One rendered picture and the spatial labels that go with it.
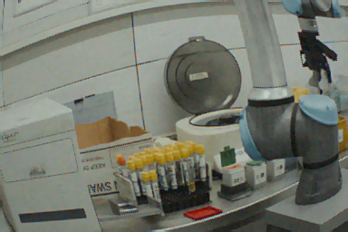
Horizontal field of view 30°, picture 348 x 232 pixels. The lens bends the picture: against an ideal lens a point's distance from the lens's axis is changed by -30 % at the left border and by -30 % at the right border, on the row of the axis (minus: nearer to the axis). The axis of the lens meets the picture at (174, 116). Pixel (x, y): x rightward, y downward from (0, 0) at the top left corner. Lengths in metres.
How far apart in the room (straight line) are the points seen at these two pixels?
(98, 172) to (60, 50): 0.46
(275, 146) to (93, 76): 0.90
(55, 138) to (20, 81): 0.65
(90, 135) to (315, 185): 0.94
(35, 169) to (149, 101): 0.86
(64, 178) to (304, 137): 0.53
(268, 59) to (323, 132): 0.21
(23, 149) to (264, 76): 0.55
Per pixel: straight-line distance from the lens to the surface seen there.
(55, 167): 1.67
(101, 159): 2.02
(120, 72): 2.39
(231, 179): 1.90
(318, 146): 1.55
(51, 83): 2.31
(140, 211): 1.79
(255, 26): 1.58
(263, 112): 1.59
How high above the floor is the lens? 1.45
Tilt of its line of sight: 11 degrees down
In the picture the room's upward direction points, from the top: 8 degrees counter-clockwise
